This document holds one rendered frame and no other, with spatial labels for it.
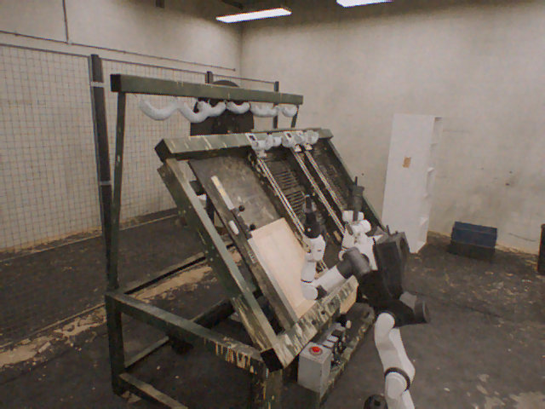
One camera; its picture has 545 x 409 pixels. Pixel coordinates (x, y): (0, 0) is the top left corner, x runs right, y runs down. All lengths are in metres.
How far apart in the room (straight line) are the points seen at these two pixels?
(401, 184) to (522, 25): 2.96
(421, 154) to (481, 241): 1.57
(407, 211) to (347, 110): 2.67
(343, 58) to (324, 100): 0.87
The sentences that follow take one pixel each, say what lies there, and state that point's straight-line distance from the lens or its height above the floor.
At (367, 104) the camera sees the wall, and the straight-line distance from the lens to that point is 7.56.
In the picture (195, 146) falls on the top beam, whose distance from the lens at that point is 2.17.
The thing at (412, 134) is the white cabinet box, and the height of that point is 1.77.
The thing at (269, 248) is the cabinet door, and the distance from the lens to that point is 2.27.
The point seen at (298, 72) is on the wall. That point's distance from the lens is 8.30.
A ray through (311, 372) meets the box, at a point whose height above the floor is 0.85.
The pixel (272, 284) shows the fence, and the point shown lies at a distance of 2.12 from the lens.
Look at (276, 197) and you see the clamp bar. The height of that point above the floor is 1.46.
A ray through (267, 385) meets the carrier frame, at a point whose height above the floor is 0.67.
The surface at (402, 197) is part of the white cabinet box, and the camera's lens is 5.96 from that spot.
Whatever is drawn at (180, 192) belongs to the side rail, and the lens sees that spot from 2.02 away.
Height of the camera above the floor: 2.03
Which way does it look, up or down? 14 degrees down
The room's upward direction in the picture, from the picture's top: 2 degrees clockwise
